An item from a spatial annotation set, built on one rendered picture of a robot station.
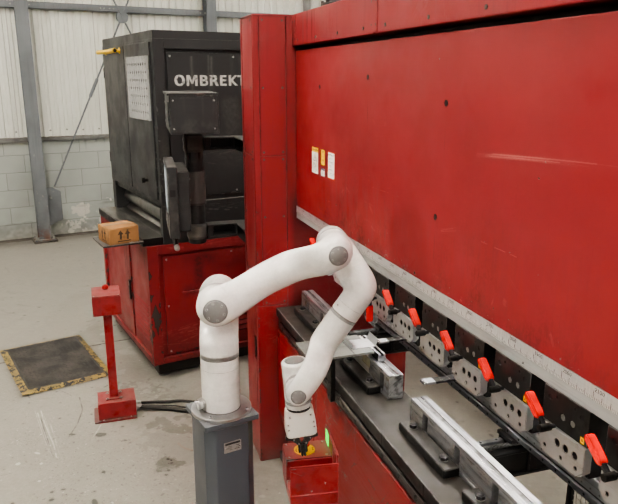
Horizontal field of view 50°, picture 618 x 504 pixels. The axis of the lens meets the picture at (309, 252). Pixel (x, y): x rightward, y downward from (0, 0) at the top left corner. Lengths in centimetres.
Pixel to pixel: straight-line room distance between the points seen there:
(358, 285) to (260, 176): 136
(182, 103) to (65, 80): 584
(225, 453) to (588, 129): 140
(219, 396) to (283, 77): 168
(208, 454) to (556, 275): 119
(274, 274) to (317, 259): 14
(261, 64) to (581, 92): 198
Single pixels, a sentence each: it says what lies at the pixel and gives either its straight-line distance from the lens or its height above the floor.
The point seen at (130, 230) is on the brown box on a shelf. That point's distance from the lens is 439.
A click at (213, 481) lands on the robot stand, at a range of 221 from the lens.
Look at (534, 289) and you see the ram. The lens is 163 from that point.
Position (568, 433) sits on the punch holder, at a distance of 162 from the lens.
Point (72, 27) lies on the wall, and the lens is 912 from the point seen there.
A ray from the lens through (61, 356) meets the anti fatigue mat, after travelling 531.
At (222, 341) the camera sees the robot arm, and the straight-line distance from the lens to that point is 203.
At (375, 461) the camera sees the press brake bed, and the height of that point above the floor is 74.
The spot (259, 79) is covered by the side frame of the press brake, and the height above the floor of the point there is 201.
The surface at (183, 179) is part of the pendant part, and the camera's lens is 334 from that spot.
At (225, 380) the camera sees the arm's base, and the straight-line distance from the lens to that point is 208.
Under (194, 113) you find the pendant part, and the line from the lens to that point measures 331.
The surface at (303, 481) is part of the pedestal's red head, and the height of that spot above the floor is 75.
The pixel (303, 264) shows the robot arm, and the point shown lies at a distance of 194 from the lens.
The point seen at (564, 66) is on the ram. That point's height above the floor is 204.
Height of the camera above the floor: 202
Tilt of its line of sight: 15 degrees down
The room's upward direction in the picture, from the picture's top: straight up
